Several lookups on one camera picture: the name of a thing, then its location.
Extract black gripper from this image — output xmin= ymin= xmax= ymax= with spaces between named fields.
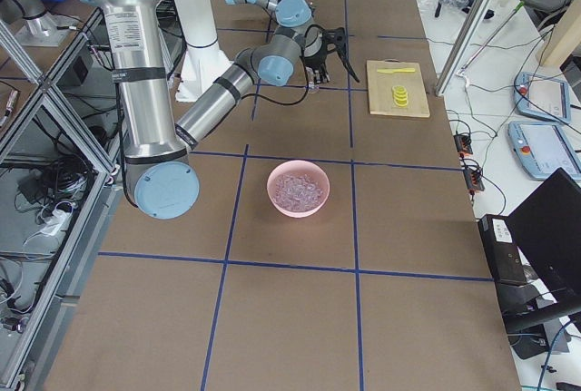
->
xmin=304 ymin=48 xmax=330 ymax=88

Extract clear ice cubes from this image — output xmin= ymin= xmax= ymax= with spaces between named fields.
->
xmin=274 ymin=173 xmax=324 ymax=212

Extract clear wine glass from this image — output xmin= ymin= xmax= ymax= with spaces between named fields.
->
xmin=305 ymin=83 xmax=320 ymax=93

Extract wooden cutting board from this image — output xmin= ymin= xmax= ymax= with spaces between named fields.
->
xmin=366 ymin=60 xmax=430 ymax=119

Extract yellow plastic knife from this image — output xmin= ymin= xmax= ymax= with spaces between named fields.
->
xmin=376 ymin=67 xmax=416 ymax=74

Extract lemon slices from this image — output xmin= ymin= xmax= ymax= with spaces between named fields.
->
xmin=391 ymin=85 xmax=409 ymax=108

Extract pink bowl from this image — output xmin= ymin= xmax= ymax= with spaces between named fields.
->
xmin=266 ymin=160 xmax=330 ymax=218

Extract metal reacher rod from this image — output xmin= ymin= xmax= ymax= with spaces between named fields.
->
xmin=456 ymin=1 xmax=525 ymax=79

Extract far blue teach pendant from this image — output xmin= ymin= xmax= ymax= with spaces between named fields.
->
xmin=514 ymin=72 xmax=571 ymax=123

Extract blue teach pendant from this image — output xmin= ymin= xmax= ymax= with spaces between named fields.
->
xmin=514 ymin=72 xmax=571 ymax=123
xmin=507 ymin=121 xmax=580 ymax=181

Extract near blue teach pendant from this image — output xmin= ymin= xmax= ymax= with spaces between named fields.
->
xmin=507 ymin=121 xmax=580 ymax=181

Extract black monitor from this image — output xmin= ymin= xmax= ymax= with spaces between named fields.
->
xmin=506 ymin=168 xmax=580 ymax=300

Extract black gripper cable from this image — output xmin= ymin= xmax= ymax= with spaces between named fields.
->
xmin=247 ymin=23 xmax=362 ymax=105

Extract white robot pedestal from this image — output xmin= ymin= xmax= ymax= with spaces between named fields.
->
xmin=173 ymin=0 xmax=231 ymax=103

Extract aluminium frame post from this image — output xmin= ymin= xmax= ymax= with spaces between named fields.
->
xmin=435 ymin=0 xmax=491 ymax=96

